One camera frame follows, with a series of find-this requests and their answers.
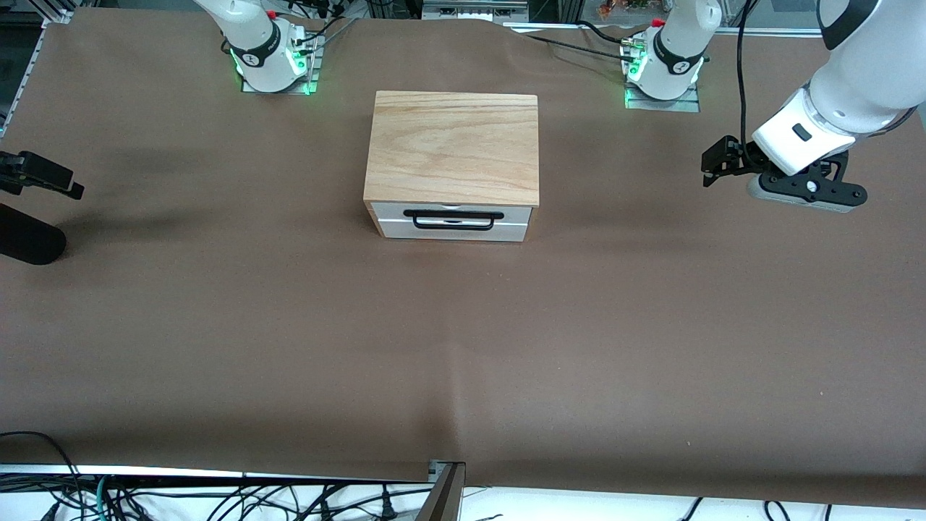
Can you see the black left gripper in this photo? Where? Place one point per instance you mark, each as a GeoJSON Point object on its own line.
{"type": "Point", "coordinates": [739, 156]}

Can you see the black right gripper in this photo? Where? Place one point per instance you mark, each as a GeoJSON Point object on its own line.
{"type": "Point", "coordinates": [29, 171]}

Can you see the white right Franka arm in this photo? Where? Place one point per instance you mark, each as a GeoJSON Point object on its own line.
{"type": "Point", "coordinates": [253, 36]}

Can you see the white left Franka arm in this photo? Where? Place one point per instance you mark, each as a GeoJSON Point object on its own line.
{"type": "Point", "coordinates": [854, 79]}

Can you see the wooden drawer cabinet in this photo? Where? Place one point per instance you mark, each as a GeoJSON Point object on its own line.
{"type": "Point", "coordinates": [452, 145]}

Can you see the white lower drawer front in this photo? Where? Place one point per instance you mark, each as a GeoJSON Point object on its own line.
{"type": "Point", "coordinates": [394, 230]}

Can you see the black rounded object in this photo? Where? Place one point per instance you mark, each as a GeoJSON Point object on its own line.
{"type": "Point", "coordinates": [25, 239]}

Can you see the grey metal box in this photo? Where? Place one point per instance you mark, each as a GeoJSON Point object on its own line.
{"type": "Point", "coordinates": [474, 10]}

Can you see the brown paper table cover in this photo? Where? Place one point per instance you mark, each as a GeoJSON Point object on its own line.
{"type": "Point", "coordinates": [463, 362]}

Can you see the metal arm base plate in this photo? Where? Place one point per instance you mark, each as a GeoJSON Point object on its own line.
{"type": "Point", "coordinates": [665, 105]}
{"type": "Point", "coordinates": [307, 72]}

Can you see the aluminium frame rail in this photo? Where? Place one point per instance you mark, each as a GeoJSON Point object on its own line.
{"type": "Point", "coordinates": [29, 65]}

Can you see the dark angled post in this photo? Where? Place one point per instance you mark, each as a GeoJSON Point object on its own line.
{"type": "Point", "coordinates": [443, 499]}

